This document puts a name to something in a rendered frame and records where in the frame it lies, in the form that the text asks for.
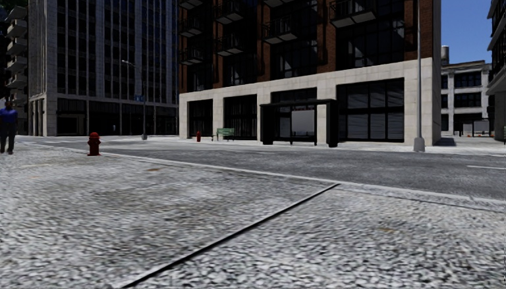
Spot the pale balcony building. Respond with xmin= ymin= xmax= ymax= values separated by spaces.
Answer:
xmin=0 ymin=5 xmax=29 ymax=136

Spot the grey glass tower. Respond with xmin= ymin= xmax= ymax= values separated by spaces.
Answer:
xmin=27 ymin=0 xmax=180 ymax=138

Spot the green bench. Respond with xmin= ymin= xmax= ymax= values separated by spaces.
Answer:
xmin=211 ymin=128 xmax=236 ymax=142

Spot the pale concrete building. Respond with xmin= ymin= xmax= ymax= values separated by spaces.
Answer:
xmin=440 ymin=45 xmax=493 ymax=138

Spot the grey street lamp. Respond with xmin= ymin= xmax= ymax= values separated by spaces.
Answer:
xmin=121 ymin=59 xmax=148 ymax=141
xmin=412 ymin=0 xmax=426 ymax=153

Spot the red brick building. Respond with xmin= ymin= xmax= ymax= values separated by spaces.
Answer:
xmin=177 ymin=0 xmax=442 ymax=146

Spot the person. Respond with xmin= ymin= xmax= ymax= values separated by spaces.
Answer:
xmin=0 ymin=100 xmax=19 ymax=155

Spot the black bus shelter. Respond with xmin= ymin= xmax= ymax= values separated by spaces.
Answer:
xmin=260 ymin=98 xmax=339 ymax=148

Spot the grey balcony building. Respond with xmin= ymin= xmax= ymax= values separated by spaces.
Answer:
xmin=486 ymin=0 xmax=506 ymax=143

